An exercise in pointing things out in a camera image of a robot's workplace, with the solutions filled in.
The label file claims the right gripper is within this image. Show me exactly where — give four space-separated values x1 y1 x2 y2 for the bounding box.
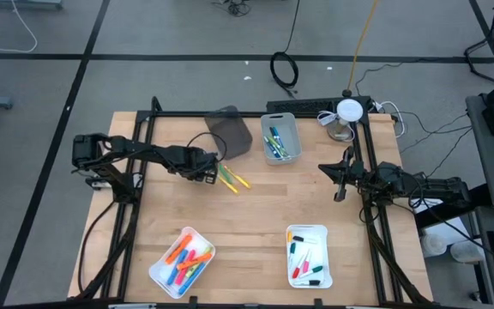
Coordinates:
317 146 368 203

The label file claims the green slim highlighter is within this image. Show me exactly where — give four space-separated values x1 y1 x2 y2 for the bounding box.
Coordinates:
217 162 233 184

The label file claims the yellow slim highlighter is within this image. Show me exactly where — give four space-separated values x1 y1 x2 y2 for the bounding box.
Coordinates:
223 165 253 191
217 173 240 196

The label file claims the dark grey plastic bin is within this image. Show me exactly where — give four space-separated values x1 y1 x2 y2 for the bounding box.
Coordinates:
203 105 254 161

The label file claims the light grey plastic bin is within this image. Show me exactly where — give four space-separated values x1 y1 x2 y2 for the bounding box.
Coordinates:
260 112 303 167

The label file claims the light green dry-erase marker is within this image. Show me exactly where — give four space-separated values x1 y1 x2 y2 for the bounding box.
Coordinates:
263 135 289 158

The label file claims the blue dry-erase marker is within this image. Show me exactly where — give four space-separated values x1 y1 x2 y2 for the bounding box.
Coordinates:
264 139 281 161
269 125 284 149

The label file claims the white plastic bin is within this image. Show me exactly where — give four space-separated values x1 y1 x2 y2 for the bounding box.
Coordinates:
286 223 334 289
148 226 217 300

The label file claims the orange highlighter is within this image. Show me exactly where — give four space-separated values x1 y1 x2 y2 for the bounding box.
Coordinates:
176 252 214 271
165 233 194 265

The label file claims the pink highlighter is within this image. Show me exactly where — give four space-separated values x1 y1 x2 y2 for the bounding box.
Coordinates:
174 249 196 287

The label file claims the light green highlighter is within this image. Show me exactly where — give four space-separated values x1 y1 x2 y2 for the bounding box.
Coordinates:
186 246 213 278

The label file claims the blue highlighter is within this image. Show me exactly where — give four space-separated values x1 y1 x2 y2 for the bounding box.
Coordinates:
166 249 189 287
178 261 208 296

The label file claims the red cap marker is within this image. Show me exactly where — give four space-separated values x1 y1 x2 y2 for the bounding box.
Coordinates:
292 255 307 280

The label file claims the white round lamp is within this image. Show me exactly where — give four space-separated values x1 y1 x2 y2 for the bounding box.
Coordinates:
327 98 365 142

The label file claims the black power strip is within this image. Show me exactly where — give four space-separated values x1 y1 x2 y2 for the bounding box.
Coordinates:
266 96 372 113

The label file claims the white paper sheet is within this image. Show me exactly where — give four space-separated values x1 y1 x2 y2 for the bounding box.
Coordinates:
410 197 473 241

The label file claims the white roll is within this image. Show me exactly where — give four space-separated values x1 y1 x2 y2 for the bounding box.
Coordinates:
450 239 484 264
420 233 448 258

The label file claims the black desk beam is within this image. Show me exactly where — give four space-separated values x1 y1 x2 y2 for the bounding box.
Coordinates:
413 183 491 229

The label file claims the black aluminium table frame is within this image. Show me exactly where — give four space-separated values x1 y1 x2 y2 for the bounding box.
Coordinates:
67 96 435 306

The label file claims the coiled white cable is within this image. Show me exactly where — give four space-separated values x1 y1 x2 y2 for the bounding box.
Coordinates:
316 109 339 126

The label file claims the white charger cable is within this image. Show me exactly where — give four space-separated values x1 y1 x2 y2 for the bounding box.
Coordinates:
373 100 407 139

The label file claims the black cable bundle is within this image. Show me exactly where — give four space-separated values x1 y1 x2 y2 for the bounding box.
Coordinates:
76 199 139 300
360 205 431 305

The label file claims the black coiled floor cable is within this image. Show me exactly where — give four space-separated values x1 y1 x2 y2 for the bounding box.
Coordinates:
269 0 302 98

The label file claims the yellow cable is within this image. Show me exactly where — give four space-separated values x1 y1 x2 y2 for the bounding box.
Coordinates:
346 0 379 94

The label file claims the black cable tangle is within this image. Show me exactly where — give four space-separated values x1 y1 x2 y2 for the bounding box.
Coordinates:
212 0 252 18

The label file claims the white floor cable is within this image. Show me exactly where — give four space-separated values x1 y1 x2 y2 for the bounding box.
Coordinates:
0 0 39 54

